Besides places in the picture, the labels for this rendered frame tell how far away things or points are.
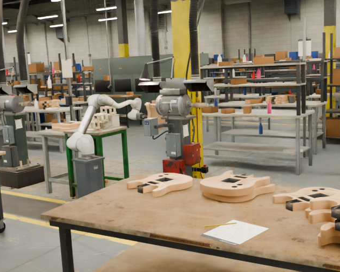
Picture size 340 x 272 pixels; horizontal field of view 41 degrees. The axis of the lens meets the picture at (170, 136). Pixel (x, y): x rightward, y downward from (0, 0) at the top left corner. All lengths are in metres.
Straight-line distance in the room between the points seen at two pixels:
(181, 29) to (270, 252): 4.66
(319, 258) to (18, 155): 5.85
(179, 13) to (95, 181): 2.58
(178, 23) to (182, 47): 0.33
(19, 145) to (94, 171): 2.28
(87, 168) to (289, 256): 3.52
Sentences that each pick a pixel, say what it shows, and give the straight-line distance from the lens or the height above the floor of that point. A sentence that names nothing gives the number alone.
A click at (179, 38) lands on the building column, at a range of 6.36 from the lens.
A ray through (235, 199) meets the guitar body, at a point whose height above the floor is 0.92.
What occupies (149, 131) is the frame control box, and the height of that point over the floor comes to 0.97.
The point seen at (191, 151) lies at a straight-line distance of 5.26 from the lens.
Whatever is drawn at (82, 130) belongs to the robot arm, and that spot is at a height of 1.00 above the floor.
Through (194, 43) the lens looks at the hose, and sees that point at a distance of 5.27.
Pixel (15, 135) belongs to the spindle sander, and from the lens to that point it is 7.27.
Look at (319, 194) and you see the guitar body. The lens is 2.80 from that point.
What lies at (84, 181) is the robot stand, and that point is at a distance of 5.30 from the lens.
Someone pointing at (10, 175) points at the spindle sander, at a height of 0.19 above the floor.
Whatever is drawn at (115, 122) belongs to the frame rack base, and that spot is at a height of 1.00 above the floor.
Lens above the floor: 1.73
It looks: 9 degrees down
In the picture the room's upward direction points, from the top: 3 degrees counter-clockwise
